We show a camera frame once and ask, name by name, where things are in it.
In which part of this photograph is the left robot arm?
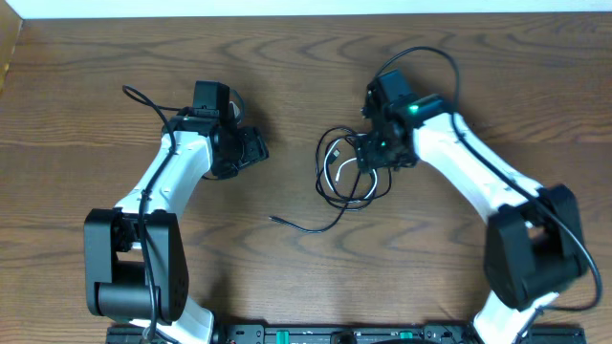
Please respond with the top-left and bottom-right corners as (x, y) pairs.
(83, 81), (269, 343)

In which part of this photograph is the camera cable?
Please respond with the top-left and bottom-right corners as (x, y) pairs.
(372, 46), (604, 343)
(121, 84), (192, 343)

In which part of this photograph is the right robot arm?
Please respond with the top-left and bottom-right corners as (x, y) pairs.
(356, 70), (589, 343)

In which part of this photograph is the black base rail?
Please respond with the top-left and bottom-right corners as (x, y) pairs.
(104, 323), (587, 344)

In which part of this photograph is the left camera cable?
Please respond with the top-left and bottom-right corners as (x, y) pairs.
(121, 84), (192, 343)

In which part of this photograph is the black usb cable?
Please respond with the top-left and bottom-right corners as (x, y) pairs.
(268, 125), (393, 235)

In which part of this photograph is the right camera cable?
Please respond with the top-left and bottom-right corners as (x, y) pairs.
(372, 46), (604, 343)

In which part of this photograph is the white usb cable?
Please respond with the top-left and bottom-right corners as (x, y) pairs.
(323, 137), (379, 202)

